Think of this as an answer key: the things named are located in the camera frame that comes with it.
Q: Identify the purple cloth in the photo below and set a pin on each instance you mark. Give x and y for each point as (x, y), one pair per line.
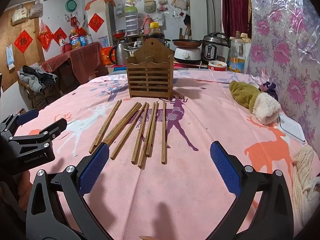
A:
(268, 87)

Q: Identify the woven hanging handbag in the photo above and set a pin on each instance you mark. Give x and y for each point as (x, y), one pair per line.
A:
(35, 9)
(19, 15)

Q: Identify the brown wooden wall board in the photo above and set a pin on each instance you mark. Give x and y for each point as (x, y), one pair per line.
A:
(6, 35)

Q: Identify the hanging plastic bag red contents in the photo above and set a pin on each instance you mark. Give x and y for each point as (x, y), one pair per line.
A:
(162, 3)

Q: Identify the beige hanging pouch with heart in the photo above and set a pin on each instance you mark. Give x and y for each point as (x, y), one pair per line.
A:
(150, 6)

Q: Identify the group of wooden chopsticks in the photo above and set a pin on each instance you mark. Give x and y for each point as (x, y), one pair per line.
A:
(163, 130)

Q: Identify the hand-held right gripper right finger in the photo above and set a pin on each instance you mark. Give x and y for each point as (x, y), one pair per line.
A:
(225, 167)

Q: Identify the dark sauce bottle yellow cap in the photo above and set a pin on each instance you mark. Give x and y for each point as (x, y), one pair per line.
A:
(155, 30)

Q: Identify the wooden chopstick holder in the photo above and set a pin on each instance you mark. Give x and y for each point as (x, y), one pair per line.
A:
(150, 80)

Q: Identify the black hanging utensil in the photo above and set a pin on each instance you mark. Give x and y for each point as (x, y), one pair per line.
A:
(186, 20)

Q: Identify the white printed tote bag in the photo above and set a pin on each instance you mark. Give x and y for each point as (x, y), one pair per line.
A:
(158, 19)

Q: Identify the olive and white plush sock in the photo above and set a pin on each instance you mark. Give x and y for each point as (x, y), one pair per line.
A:
(245, 92)

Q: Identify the electric pressure cooker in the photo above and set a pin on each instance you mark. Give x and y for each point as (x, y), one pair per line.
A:
(215, 50)

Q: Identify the grey jacket pile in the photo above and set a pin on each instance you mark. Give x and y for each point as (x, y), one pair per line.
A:
(32, 80)

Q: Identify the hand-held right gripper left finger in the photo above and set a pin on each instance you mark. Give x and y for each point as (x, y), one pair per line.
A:
(96, 165)

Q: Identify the stainless steel electric kettle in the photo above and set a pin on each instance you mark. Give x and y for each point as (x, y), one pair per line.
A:
(121, 55)

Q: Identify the yellow cooking oil bottle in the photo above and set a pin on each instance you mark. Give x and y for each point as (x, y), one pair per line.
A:
(74, 41)

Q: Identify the pink deer-printed bedsheet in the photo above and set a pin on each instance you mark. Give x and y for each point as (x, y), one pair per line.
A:
(155, 205)

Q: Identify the orange cloth cover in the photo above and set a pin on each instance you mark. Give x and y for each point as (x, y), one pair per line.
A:
(100, 1)

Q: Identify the clear plastic oil bottle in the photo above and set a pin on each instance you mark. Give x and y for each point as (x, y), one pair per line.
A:
(237, 55)

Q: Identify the orange gift box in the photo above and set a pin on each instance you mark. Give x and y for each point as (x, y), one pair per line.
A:
(106, 56)

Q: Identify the cream knitted cloth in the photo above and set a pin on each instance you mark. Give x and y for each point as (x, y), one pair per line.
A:
(303, 180)

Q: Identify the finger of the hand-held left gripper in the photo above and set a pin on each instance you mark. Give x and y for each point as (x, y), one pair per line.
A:
(27, 116)
(53, 127)

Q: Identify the red diamond paper poster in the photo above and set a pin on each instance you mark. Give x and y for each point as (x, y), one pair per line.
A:
(60, 36)
(96, 23)
(23, 41)

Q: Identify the table with red cloth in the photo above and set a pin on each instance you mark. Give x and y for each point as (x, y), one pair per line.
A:
(80, 60)

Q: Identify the white and blue wall calendar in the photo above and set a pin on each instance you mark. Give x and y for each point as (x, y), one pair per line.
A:
(10, 57)

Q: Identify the pink thermos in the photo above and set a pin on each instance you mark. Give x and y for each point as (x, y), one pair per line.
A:
(146, 25)

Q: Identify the red and white bowl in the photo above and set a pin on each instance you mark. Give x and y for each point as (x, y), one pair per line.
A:
(217, 67)

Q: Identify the green plastic basin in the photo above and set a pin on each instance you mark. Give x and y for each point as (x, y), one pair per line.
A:
(71, 5)

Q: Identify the copper frying pan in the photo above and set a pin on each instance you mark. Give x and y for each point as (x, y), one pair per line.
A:
(187, 42)

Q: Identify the stacked food container green lid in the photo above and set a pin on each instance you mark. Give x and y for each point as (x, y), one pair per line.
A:
(131, 22)

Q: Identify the wooden chair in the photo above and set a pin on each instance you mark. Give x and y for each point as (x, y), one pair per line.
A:
(37, 100)

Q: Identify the dark red curtain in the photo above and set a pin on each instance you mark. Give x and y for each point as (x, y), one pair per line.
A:
(235, 7)

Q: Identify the red basin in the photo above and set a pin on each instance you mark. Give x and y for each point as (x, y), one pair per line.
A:
(119, 33)

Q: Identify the floral plastic wall sheet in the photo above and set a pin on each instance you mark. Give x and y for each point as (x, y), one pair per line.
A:
(287, 42)

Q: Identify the white refrigerator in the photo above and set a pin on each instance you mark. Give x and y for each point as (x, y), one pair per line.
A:
(100, 40)

